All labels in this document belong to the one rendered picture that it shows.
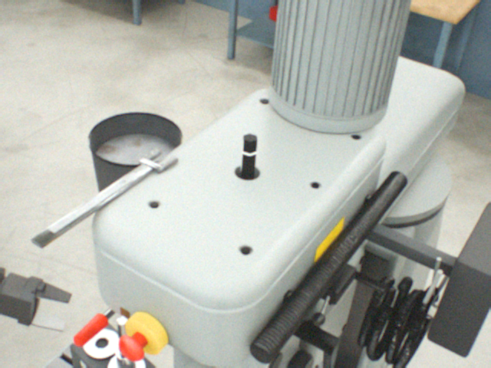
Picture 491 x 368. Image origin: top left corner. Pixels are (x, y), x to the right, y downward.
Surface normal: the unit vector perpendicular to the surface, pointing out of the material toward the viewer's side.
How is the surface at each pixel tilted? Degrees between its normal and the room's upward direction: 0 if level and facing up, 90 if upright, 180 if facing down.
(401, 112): 0
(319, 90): 90
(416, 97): 0
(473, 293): 90
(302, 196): 0
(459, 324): 90
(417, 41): 90
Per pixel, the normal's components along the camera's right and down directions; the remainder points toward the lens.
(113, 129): 0.61, 0.47
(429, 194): 0.07, -0.78
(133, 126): 0.21, 0.57
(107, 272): -0.62, 0.46
